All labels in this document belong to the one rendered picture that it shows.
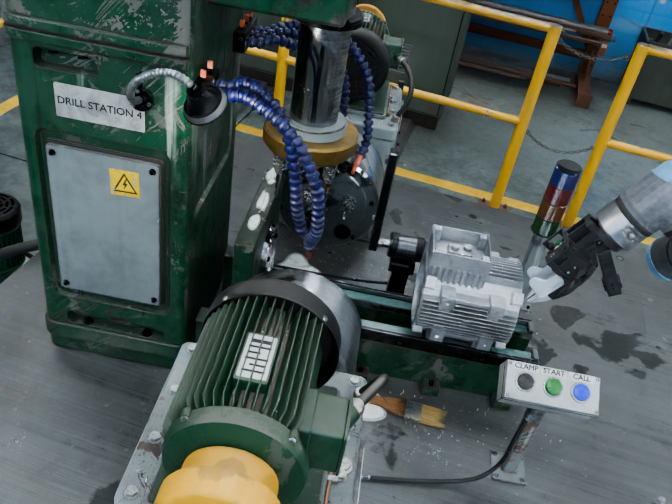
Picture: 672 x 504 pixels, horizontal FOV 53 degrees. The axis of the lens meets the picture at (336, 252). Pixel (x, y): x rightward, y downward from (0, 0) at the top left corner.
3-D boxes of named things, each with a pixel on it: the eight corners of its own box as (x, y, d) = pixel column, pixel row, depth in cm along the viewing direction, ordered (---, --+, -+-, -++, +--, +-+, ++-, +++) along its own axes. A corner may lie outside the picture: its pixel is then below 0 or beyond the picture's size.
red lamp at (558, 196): (544, 204, 161) (551, 188, 158) (541, 191, 166) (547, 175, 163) (569, 209, 161) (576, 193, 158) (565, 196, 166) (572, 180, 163)
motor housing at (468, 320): (408, 347, 144) (428, 278, 132) (410, 291, 159) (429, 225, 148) (500, 366, 143) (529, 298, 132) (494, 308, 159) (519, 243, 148)
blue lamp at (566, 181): (551, 188, 158) (557, 171, 156) (547, 175, 163) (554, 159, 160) (576, 193, 158) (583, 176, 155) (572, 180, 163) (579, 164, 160)
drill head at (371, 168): (262, 255, 162) (272, 164, 148) (293, 173, 195) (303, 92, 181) (365, 276, 162) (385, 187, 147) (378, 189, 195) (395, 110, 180)
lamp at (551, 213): (538, 220, 164) (544, 204, 161) (535, 207, 168) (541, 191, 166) (563, 224, 163) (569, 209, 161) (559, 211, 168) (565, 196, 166)
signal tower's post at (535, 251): (501, 306, 179) (555, 169, 154) (499, 288, 185) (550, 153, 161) (531, 312, 179) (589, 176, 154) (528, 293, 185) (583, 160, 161)
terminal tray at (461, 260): (424, 280, 138) (432, 252, 134) (425, 250, 147) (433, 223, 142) (482, 291, 138) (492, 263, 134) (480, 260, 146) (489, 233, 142)
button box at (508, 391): (495, 401, 123) (503, 397, 119) (499, 363, 126) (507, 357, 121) (588, 420, 123) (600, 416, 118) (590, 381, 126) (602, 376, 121)
